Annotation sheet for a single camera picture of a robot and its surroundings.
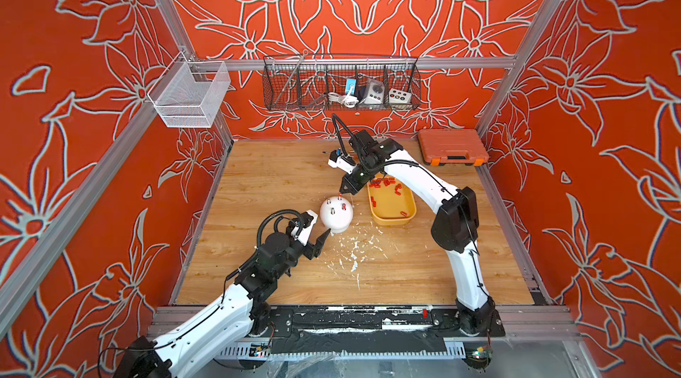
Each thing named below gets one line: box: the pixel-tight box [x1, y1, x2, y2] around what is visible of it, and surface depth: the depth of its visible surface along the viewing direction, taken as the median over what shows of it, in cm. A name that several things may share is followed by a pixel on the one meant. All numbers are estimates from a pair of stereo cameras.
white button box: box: [388, 87, 412, 104], surface depth 96 cm
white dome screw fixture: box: [320, 195, 354, 234], surface depth 87 cm
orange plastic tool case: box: [418, 128, 490, 167], surface depth 116 cm
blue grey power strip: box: [344, 78, 358, 97], surface depth 85 cm
